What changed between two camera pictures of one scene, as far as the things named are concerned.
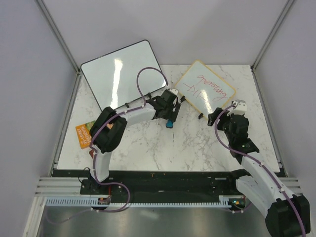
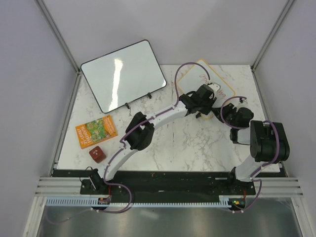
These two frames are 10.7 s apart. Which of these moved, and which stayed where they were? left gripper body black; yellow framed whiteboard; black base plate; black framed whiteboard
Moved: left gripper body black
Stayed: black framed whiteboard; yellow framed whiteboard; black base plate
